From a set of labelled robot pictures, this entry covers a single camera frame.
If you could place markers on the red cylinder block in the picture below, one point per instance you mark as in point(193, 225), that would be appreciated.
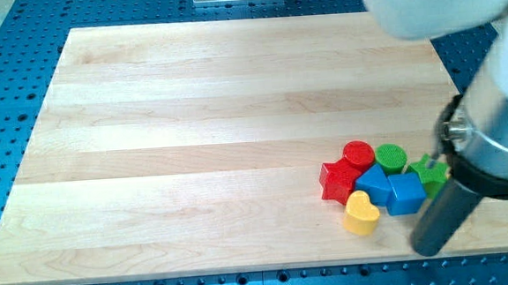
point(359, 154)

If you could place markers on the blue triangle block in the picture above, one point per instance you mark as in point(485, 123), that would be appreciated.
point(376, 184)

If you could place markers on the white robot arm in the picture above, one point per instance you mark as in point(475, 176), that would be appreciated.
point(419, 19)

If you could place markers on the blue cube block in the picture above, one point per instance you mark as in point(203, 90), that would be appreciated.
point(407, 194)

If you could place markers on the yellow heart block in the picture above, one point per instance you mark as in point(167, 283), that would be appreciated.
point(360, 216)

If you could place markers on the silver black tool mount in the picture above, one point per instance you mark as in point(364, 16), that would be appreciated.
point(472, 133)

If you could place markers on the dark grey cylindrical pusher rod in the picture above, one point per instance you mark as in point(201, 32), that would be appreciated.
point(447, 211)

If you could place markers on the green star block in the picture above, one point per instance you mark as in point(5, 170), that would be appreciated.
point(432, 179)

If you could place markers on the red star block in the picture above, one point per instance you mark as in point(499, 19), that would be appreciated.
point(337, 180)

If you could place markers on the green cylinder block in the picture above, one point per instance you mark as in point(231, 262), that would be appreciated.
point(391, 158)

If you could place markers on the light wooden board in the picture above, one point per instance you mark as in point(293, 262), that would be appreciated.
point(185, 149)

